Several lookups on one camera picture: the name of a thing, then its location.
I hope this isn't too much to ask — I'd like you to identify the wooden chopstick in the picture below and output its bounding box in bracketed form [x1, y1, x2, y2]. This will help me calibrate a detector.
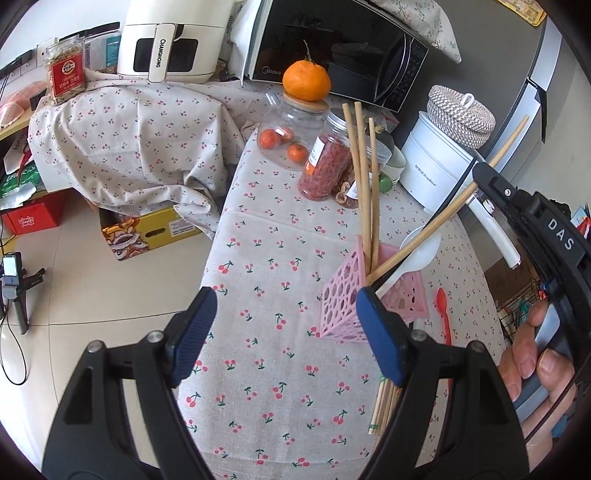
[366, 114, 530, 284]
[353, 102, 375, 278]
[342, 103, 372, 280]
[379, 381, 402, 432]
[368, 117, 382, 275]

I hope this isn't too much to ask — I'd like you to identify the floral cloth cover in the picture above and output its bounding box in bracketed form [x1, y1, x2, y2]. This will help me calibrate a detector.
[374, 0, 462, 64]

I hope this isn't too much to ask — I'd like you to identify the yellow cardboard box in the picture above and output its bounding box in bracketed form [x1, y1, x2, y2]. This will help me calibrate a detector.
[99, 205, 204, 261]

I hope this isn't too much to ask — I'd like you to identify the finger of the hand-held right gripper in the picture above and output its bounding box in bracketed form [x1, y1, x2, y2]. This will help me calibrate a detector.
[472, 162, 536, 222]

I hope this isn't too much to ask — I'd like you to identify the woven lidded basket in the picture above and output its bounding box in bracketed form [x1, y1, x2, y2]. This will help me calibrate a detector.
[426, 85, 496, 149]

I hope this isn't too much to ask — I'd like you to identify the goji berry jar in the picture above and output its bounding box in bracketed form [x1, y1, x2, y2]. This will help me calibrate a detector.
[298, 107, 365, 202]

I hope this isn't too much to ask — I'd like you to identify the large orange mandarin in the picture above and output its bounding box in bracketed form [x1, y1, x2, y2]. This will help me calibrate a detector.
[283, 39, 332, 102]

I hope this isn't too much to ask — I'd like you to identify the grey refrigerator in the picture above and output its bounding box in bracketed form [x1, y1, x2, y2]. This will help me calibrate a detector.
[425, 14, 591, 222]

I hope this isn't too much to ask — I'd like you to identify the black cable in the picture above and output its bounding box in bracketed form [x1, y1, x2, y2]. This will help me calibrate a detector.
[0, 305, 29, 386]

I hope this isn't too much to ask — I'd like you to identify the black wire rack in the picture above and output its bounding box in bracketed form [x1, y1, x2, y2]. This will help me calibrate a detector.
[496, 277, 555, 344]

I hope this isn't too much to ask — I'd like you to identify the red label nut jar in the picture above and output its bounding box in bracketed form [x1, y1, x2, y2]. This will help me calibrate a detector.
[45, 37, 88, 106]

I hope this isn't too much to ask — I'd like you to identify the black microwave oven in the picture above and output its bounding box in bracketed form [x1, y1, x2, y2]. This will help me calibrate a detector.
[242, 0, 429, 114]

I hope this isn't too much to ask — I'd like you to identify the white power strip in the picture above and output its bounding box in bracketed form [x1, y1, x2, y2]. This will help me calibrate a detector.
[0, 51, 38, 81]

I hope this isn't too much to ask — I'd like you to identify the patterned bamboo chopstick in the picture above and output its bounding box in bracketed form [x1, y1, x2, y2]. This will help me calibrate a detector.
[374, 378, 394, 435]
[368, 376, 389, 435]

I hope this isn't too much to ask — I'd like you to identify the person's right hand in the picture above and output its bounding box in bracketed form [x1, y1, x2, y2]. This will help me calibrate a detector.
[501, 300, 579, 467]

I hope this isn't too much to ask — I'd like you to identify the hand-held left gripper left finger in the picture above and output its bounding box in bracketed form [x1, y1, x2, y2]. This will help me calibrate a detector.
[41, 286, 219, 480]

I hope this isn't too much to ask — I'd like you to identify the cream air fryer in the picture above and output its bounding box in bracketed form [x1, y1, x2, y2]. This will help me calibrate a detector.
[117, 0, 236, 85]

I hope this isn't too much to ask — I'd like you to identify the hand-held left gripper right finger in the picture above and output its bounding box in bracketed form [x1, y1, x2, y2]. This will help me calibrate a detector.
[355, 286, 530, 480]

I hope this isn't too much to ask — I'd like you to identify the clear plastic container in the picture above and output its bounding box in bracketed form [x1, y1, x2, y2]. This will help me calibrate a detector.
[83, 32, 123, 75]

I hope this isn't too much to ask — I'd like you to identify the white electric cooking pot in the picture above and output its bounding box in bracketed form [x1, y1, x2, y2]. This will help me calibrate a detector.
[399, 111, 522, 268]

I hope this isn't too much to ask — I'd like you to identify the brown cardboard box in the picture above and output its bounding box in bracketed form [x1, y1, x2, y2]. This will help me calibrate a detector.
[484, 256, 539, 305]

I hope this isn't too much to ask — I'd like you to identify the pink packet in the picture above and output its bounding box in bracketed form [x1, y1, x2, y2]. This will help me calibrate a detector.
[0, 80, 47, 127]

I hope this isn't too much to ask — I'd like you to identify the glass jar wooden lid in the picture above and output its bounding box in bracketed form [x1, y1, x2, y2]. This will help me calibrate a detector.
[257, 91, 329, 172]

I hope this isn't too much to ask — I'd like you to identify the red box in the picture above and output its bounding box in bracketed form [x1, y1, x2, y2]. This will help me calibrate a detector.
[0, 191, 70, 236]

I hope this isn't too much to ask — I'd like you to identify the white ceramic bowl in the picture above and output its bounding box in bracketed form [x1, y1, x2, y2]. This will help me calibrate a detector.
[379, 134, 408, 191]

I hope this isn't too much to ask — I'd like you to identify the cherry print tablecloth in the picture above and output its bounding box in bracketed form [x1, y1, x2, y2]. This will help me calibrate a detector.
[28, 76, 509, 480]

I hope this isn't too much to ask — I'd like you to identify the red plastic spoon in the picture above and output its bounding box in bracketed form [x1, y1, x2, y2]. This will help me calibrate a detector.
[435, 287, 455, 347]

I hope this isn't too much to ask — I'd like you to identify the white plastic spoon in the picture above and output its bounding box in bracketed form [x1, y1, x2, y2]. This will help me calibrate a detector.
[376, 226, 441, 296]

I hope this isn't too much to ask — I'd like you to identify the green package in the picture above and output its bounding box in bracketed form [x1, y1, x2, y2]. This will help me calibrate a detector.
[0, 159, 38, 199]

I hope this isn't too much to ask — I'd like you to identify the pink utensil holder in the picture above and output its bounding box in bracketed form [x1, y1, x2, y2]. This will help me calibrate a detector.
[318, 234, 430, 344]

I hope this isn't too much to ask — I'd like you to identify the dried fruit jar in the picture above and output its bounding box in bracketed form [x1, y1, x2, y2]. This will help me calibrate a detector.
[335, 173, 370, 209]

